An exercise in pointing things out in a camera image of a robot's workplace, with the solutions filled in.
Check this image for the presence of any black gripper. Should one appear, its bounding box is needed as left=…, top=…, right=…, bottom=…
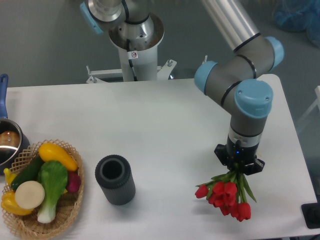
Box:
left=214, top=139, right=265, bottom=175

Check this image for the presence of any red tulip bouquet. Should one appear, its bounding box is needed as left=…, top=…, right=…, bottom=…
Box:
left=194, top=170, right=256, bottom=222

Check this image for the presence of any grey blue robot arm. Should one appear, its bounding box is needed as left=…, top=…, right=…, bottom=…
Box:
left=80, top=0, right=284, bottom=175

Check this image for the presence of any black device at edge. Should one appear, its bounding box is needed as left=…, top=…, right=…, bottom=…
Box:
left=301, top=203, right=320, bottom=229

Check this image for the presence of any dark grey ribbed vase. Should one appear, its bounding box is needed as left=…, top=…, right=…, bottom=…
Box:
left=95, top=154, right=136, bottom=206

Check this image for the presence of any blue plastic bag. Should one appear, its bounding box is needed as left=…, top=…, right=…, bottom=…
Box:
left=272, top=0, right=320, bottom=47

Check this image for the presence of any red radish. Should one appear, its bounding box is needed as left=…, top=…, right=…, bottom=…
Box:
left=65, top=171, right=81, bottom=193

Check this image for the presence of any woven wicker basket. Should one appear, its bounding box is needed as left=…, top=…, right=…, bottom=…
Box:
left=1, top=139, right=85, bottom=240

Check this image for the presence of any green bok choy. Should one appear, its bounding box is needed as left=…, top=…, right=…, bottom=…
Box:
left=37, top=160, right=68, bottom=224

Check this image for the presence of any yellow squash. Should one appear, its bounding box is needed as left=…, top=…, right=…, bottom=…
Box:
left=38, top=142, right=78, bottom=172

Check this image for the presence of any dark green cucumber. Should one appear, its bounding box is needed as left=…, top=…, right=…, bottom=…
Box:
left=10, top=155, right=45, bottom=191

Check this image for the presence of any round beige slice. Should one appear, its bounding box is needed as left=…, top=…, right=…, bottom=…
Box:
left=14, top=180, right=45, bottom=210

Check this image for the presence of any yellow banana tip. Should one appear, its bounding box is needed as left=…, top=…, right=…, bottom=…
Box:
left=3, top=168, right=17, bottom=186

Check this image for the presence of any yellow bell pepper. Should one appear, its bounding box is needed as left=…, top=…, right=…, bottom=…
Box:
left=1, top=190, right=34, bottom=216

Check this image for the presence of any white frame at right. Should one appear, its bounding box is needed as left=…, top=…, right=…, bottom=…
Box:
left=297, top=85, right=320, bottom=129

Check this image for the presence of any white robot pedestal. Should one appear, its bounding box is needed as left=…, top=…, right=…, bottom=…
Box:
left=86, top=13, right=177, bottom=84

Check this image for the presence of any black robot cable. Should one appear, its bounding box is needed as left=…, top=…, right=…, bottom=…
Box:
left=120, top=0, right=139, bottom=82

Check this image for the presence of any blue handled saucepan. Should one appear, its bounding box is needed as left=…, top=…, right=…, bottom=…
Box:
left=0, top=73, right=30, bottom=176

